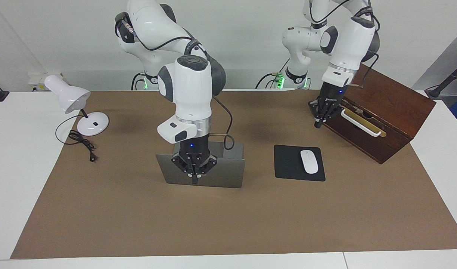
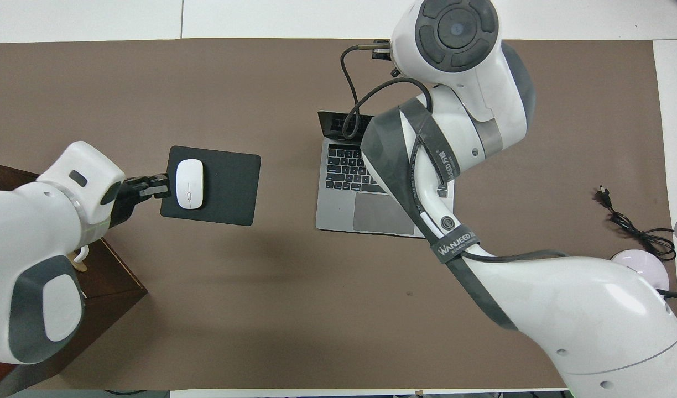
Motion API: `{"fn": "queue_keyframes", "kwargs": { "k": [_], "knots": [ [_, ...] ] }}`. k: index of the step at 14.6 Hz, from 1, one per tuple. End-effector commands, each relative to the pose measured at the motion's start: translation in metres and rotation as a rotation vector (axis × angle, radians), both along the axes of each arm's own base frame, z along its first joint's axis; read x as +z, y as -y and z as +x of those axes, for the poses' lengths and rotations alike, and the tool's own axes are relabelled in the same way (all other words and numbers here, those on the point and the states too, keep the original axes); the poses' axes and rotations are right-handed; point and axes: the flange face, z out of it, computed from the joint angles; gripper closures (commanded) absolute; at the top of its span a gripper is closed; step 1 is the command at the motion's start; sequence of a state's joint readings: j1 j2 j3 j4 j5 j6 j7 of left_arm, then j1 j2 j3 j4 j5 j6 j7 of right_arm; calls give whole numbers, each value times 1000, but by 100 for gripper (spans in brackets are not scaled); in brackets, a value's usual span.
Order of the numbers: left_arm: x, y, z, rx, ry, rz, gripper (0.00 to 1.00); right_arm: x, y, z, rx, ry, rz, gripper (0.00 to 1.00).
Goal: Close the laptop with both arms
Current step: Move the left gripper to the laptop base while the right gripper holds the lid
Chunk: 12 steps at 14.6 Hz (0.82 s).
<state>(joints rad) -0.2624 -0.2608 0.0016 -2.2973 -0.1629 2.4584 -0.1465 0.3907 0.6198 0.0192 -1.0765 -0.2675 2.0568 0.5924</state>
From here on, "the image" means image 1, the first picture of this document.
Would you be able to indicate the white computer mouse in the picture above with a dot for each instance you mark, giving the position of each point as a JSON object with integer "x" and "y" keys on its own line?
{"x": 309, "y": 161}

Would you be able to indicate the black stand pole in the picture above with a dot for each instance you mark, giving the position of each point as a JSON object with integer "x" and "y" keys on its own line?
{"x": 448, "y": 78}

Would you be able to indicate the brown table mat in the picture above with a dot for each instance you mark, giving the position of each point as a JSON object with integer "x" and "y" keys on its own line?
{"x": 228, "y": 224}

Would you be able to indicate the dark wooden box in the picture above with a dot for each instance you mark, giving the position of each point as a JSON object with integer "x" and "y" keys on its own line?
{"x": 392, "y": 108}

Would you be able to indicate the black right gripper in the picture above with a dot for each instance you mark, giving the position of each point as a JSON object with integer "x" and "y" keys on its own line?
{"x": 194, "y": 147}

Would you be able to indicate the grey aluminium laptop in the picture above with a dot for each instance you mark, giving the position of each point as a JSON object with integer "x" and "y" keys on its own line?
{"x": 221, "y": 172}

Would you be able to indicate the black mouse pad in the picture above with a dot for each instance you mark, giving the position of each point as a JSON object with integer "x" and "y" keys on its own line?
{"x": 286, "y": 164}

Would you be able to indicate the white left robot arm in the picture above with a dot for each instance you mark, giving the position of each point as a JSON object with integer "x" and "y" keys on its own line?
{"x": 350, "y": 41}

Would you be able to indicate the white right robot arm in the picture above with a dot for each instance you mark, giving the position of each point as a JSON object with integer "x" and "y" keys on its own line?
{"x": 191, "y": 89}

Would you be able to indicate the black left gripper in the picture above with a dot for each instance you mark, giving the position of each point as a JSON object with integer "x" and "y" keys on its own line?
{"x": 332, "y": 95}

